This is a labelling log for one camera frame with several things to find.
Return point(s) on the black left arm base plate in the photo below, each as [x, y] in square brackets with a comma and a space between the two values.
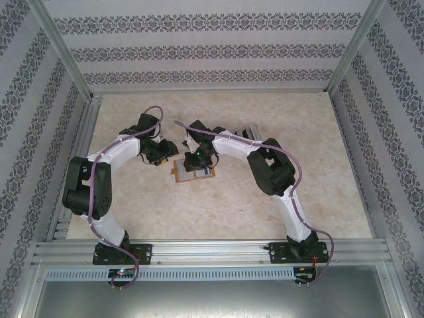
[142, 253]

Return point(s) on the wide aluminium base rail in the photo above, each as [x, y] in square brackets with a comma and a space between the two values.
[205, 251]

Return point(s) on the white card with black stripe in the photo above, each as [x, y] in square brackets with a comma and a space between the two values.
[202, 173]

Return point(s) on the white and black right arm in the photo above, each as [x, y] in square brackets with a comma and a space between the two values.
[232, 150]

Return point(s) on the small black controller board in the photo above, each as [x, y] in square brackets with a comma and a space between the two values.
[304, 275]

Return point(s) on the aluminium side rail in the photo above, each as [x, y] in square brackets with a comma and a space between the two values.
[87, 122]

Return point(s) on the black controller board green light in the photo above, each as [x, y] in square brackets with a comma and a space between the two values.
[122, 273]

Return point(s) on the white right camera mount block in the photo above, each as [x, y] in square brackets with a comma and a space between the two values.
[189, 141]

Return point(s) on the aluminium frame post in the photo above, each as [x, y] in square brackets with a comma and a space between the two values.
[352, 49]
[69, 56]

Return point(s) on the grey metal sheet panel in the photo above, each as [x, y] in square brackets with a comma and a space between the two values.
[212, 301]

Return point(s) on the orange leather card holder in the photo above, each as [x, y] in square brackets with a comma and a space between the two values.
[180, 172]

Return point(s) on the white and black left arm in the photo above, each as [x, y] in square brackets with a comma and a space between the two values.
[126, 154]

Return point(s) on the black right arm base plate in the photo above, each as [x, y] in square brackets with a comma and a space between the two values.
[278, 253]

